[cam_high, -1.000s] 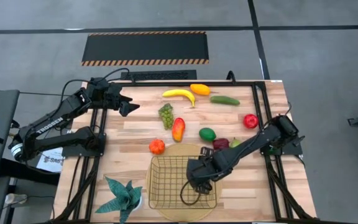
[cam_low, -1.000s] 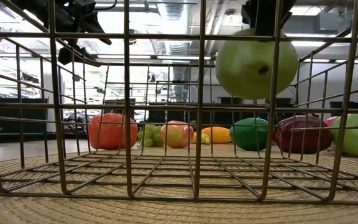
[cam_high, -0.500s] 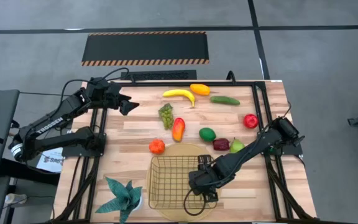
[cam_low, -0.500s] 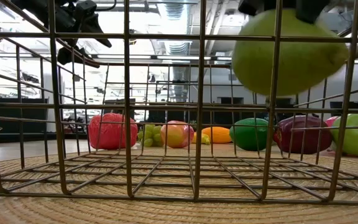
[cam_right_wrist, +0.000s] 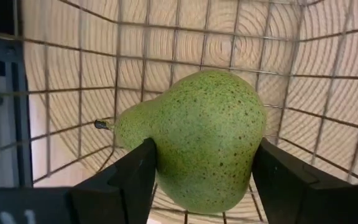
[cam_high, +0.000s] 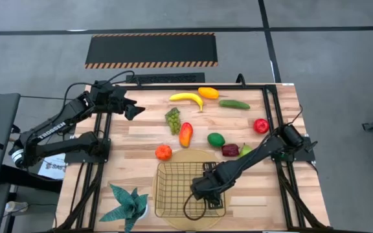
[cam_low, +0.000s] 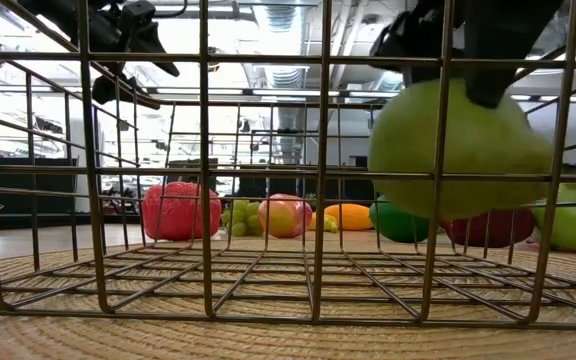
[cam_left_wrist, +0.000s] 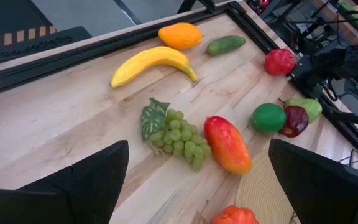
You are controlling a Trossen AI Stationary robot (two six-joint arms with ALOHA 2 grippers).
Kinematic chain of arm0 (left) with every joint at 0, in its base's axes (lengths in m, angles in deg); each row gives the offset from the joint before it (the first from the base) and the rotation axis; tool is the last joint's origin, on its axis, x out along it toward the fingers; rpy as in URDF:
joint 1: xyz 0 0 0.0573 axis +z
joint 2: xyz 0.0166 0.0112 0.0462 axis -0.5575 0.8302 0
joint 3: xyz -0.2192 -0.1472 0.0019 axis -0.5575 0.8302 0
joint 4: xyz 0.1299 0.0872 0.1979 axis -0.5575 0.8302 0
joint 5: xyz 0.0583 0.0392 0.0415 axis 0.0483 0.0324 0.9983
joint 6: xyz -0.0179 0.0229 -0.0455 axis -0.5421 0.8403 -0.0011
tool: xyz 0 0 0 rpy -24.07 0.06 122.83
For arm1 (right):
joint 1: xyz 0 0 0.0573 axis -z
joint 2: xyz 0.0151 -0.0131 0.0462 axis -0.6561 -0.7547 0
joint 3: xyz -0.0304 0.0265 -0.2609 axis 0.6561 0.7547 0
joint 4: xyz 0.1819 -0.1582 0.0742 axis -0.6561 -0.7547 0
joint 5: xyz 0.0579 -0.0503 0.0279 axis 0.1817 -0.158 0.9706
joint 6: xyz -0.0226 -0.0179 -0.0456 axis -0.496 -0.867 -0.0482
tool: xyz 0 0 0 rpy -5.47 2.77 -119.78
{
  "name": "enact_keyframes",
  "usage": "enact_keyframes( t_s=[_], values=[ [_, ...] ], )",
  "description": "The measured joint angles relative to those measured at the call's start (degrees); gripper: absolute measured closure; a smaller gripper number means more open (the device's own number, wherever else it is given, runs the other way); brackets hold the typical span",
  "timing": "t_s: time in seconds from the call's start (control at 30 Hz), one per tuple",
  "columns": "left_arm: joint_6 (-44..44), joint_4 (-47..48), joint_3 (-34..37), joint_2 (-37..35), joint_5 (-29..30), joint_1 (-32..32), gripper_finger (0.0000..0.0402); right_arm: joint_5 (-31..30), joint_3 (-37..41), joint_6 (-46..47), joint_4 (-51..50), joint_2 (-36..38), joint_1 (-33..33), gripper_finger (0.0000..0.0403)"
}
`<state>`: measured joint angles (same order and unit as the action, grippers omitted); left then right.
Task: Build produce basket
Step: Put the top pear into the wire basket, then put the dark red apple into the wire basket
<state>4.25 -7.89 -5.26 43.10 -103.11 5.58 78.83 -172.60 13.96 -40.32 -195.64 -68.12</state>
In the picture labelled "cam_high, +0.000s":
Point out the yellow-orange mango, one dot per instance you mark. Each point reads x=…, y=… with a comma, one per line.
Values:
x=208, y=93

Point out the green grape bunch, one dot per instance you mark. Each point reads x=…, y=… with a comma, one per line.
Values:
x=173, y=121

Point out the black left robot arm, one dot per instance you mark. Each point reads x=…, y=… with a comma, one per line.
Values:
x=50, y=129

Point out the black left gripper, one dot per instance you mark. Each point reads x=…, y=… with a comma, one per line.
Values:
x=115, y=98

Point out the white printed paper sheet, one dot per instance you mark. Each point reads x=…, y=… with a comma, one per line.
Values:
x=54, y=166

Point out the pale green speckled pear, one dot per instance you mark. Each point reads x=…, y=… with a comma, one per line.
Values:
x=246, y=150

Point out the clear plastic bottle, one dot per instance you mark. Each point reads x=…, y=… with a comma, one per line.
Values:
x=15, y=206

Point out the red-orange mango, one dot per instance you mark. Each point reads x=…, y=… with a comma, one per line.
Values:
x=186, y=134

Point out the dark green cucumber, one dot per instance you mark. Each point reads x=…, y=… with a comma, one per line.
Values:
x=234, y=104

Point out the black aluminium table frame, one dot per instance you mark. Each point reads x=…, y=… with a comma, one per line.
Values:
x=269, y=106

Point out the ridged orange tangerine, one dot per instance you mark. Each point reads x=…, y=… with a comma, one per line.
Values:
x=163, y=152

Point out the red apple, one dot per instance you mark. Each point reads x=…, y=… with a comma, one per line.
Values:
x=261, y=126

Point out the deep green lime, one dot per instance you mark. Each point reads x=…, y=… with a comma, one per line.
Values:
x=216, y=139

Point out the maroon bell pepper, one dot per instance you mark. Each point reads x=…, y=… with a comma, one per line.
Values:
x=230, y=150

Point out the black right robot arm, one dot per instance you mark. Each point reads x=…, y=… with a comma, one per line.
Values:
x=254, y=155

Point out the teal artificial plant white pot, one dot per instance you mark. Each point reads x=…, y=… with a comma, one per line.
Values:
x=128, y=207

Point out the black hazard-striped floor mat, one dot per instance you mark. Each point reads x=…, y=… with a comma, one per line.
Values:
x=151, y=50

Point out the black perforated strip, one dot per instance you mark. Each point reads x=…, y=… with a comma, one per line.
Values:
x=167, y=78

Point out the round woven straw placemat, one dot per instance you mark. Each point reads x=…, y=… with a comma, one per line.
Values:
x=186, y=157

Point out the black hook at table edge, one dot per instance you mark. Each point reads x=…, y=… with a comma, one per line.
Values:
x=241, y=79

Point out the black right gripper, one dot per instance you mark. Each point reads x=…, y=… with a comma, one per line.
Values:
x=207, y=187

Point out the yellow banana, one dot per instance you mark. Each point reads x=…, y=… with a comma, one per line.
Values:
x=188, y=97

